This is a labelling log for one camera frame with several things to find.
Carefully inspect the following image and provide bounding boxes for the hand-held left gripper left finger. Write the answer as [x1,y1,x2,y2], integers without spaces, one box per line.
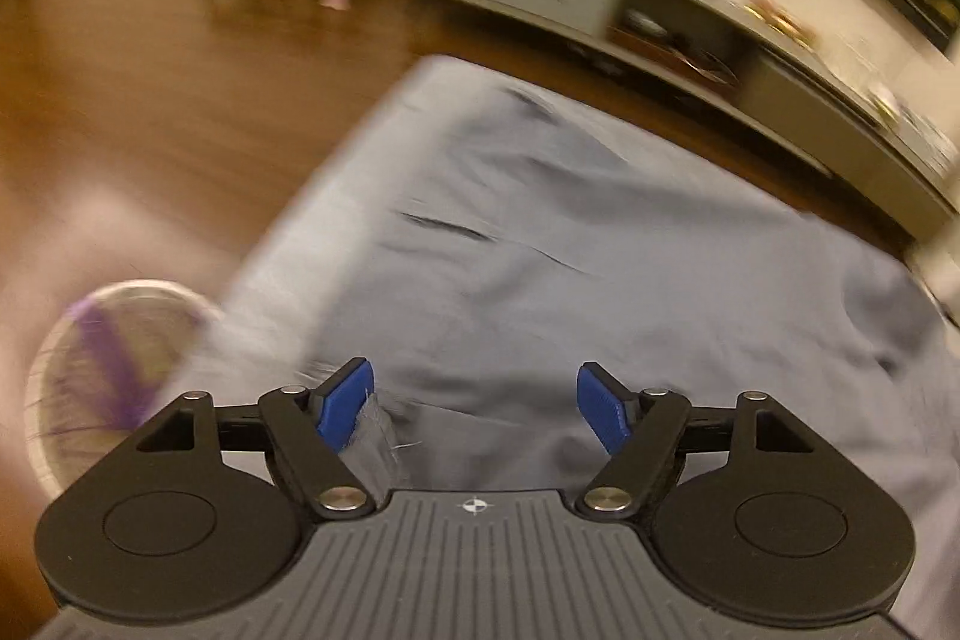
[133,357,391,522]

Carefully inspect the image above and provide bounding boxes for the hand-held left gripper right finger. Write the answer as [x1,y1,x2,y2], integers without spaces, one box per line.
[574,361,817,522]

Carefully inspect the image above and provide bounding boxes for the grey pants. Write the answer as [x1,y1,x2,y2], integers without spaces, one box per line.
[300,77,960,536]

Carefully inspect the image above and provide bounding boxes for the purple bin bag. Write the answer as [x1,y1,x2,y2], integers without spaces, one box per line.
[64,299,162,431]

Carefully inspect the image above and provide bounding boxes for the woven wastebasket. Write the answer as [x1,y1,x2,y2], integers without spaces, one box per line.
[22,280,222,498]

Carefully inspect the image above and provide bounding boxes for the long low sideboard cabinet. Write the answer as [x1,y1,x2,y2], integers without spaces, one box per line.
[420,0,960,244]

